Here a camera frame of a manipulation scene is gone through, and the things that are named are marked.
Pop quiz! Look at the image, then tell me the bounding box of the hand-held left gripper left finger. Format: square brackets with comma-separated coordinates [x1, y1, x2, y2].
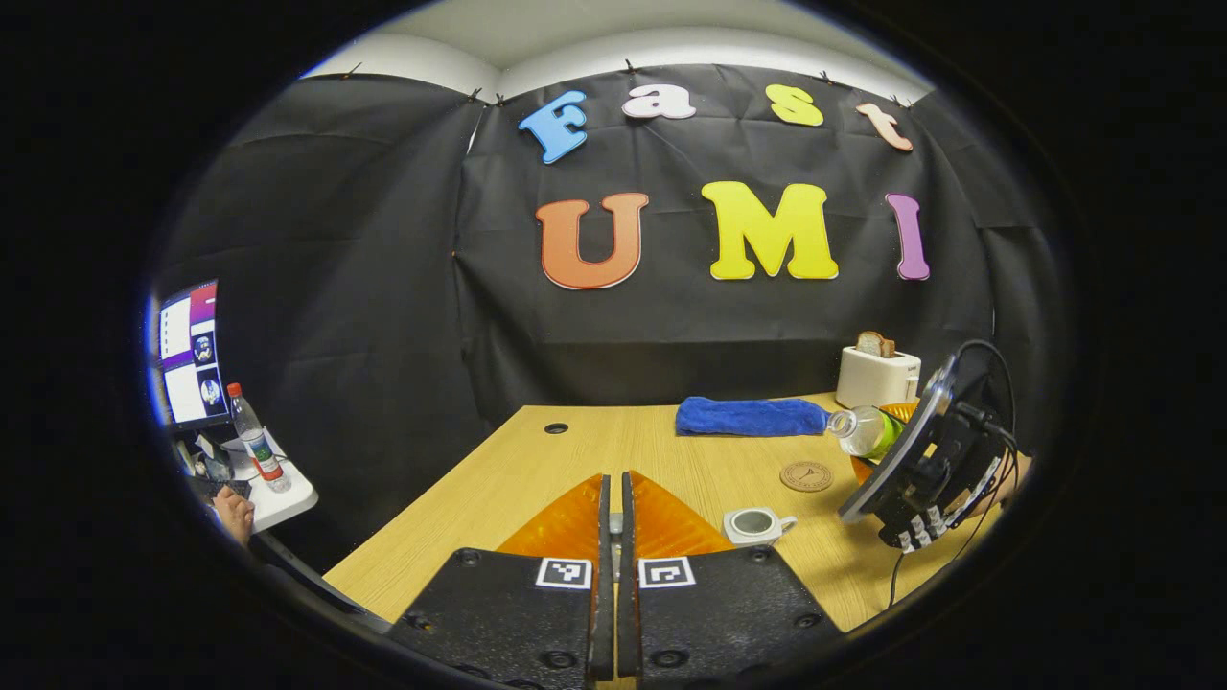
[388, 472, 615, 689]

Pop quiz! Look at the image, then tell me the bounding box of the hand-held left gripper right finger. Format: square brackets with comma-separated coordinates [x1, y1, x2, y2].
[618, 470, 845, 687]

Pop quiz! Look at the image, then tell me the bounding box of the green label water bottle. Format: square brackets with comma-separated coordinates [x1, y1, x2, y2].
[828, 404, 907, 459]

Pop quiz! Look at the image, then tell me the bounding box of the round brown coaster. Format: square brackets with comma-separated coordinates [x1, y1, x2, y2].
[779, 461, 835, 493]

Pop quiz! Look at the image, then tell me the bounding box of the white ceramic teacup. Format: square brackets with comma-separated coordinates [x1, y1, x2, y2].
[722, 507, 799, 548]

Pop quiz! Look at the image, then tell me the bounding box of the red cap plastic bottle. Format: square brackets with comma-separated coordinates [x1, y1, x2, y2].
[227, 382, 291, 494]

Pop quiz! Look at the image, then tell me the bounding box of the white toaster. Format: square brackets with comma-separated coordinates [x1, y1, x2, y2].
[836, 345, 922, 410]

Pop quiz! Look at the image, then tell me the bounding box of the blue folded towel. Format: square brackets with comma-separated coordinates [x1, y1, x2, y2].
[675, 397, 831, 438]

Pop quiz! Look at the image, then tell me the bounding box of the white side table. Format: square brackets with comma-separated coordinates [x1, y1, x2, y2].
[206, 431, 319, 534]

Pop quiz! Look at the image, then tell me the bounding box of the black backdrop cloth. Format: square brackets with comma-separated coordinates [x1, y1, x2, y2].
[153, 65, 1070, 576]

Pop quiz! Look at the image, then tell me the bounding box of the computer monitor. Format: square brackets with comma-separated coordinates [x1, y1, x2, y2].
[156, 279, 231, 430]

